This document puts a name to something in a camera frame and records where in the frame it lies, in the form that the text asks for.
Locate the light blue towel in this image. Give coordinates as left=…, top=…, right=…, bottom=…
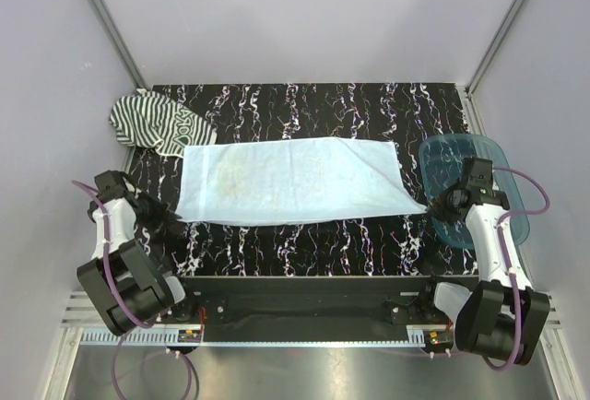
left=176, top=137, right=426, bottom=227

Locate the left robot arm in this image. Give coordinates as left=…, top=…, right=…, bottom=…
left=72, top=171, right=199, bottom=336

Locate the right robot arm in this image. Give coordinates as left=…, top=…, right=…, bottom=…
left=418, top=183, right=550, bottom=371

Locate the black marbled table mat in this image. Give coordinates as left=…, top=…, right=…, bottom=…
left=156, top=82, right=478, bottom=276

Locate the green white striped towel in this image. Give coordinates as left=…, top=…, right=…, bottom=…
left=109, top=88, right=217, bottom=159

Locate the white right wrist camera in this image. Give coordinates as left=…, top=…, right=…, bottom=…
left=459, top=157, right=493, bottom=195

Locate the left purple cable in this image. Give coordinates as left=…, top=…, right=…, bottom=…
left=71, top=179, right=197, bottom=396

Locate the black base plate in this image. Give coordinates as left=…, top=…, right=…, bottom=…
left=163, top=276, right=451, bottom=341

